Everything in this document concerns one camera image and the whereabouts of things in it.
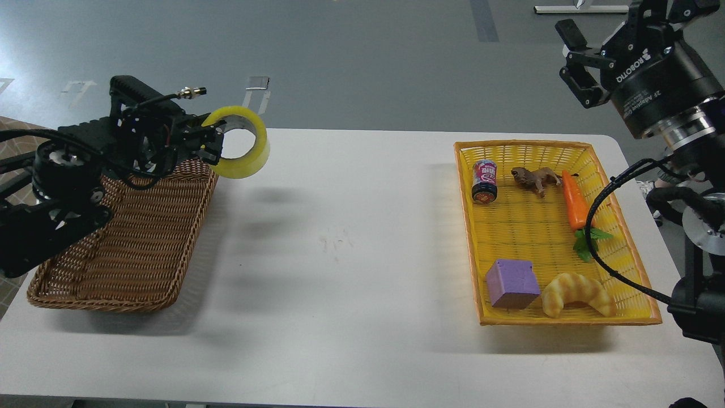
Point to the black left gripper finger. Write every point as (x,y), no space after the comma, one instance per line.
(208,138)

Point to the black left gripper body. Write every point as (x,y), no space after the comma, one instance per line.
(179,140)

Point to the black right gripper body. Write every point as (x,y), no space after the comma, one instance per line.
(655,78)

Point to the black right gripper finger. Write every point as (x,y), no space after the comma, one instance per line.
(670,13)
(579,58)

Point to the yellow tape roll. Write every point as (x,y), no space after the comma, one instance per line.
(251,162)

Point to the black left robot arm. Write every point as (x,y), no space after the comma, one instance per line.
(55,198)

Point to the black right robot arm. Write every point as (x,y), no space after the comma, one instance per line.
(695,140)

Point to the brown toy lion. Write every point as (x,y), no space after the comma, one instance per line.
(536,180)

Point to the yellow plastic basket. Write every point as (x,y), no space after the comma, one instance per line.
(521,225)

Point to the brown wicker basket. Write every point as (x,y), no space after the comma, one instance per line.
(138,261)

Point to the orange toy carrot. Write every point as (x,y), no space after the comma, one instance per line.
(577,212)

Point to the small soda can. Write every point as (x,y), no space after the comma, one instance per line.
(484,189)

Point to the beige checkered cloth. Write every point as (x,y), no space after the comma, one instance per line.
(11,287)

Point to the toy croissant bread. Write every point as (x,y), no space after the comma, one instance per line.
(568,288)

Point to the purple cube block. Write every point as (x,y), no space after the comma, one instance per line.
(511,283)

